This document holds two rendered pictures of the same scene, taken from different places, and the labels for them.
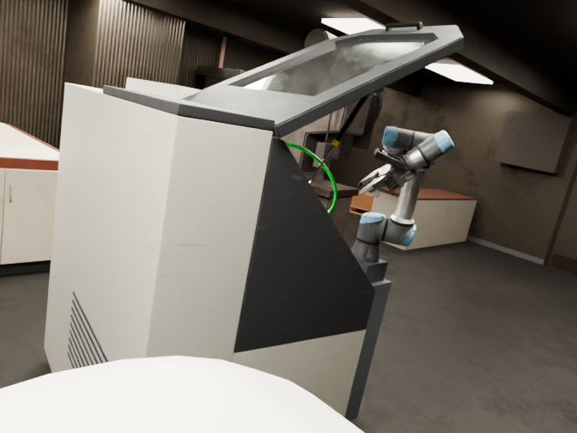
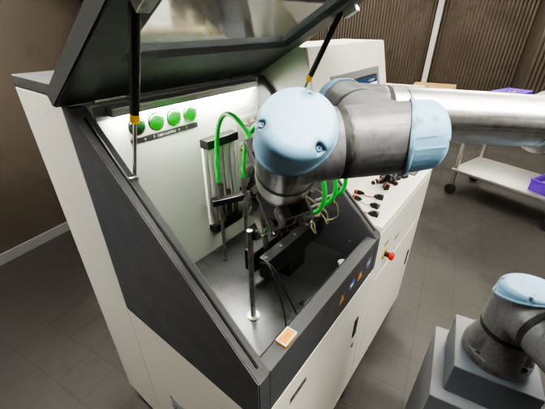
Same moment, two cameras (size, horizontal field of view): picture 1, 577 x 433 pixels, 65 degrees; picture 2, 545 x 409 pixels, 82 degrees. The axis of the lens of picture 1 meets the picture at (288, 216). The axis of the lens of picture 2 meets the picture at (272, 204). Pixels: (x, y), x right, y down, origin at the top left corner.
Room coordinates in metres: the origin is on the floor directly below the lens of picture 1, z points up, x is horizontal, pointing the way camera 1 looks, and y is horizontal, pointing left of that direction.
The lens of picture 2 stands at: (1.55, -0.76, 1.62)
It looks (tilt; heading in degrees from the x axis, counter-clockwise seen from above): 30 degrees down; 75
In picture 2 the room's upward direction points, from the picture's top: straight up
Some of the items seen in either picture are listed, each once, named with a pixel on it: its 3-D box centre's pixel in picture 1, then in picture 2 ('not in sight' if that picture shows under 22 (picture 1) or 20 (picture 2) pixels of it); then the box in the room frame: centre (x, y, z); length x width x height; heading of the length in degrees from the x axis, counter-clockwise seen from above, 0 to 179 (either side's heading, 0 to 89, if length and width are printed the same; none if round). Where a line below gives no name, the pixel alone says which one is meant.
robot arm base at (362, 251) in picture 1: (366, 247); (502, 338); (2.23, -0.41, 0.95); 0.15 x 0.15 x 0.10
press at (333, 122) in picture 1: (324, 145); not in sight; (5.46, -0.27, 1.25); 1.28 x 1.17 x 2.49; 46
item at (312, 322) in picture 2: not in sight; (327, 306); (1.89, -0.14, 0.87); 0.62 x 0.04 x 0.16; 38
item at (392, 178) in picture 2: not in sight; (390, 177); (2.41, 0.38, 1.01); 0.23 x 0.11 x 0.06; 38
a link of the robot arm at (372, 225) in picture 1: (373, 226); (523, 307); (2.23, -0.42, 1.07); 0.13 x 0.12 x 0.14; 82
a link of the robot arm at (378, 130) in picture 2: (427, 143); (379, 134); (1.75, -0.46, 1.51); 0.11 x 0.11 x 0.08; 82
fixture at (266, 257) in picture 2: not in sight; (286, 247); (1.84, 0.12, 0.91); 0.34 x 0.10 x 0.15; 38
